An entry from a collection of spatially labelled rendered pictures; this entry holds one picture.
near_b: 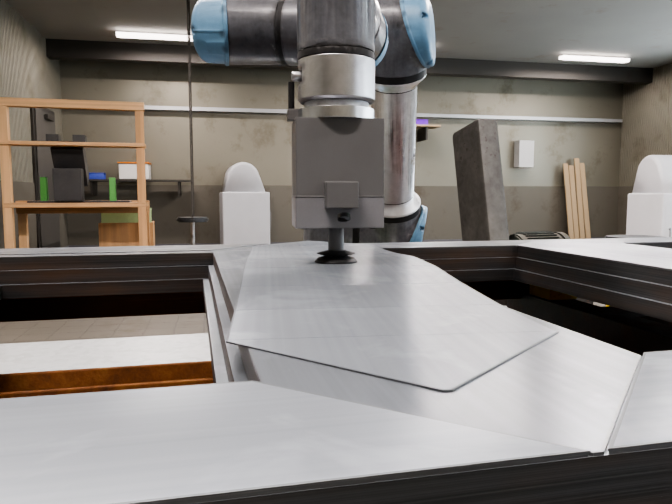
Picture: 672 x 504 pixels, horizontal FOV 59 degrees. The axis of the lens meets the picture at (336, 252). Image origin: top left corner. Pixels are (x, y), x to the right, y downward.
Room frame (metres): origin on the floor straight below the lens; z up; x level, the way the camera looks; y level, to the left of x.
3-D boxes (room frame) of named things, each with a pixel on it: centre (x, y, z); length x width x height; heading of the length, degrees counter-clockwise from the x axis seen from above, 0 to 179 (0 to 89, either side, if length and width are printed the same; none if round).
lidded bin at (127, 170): (9.58, 3.21, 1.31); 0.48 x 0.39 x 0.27; 102
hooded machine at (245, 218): (9.76, 1.49, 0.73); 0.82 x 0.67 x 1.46; 102
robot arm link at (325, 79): (0.59, 0.00, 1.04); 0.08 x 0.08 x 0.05
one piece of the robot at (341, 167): (0.58, 0.00, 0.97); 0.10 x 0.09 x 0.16; 8
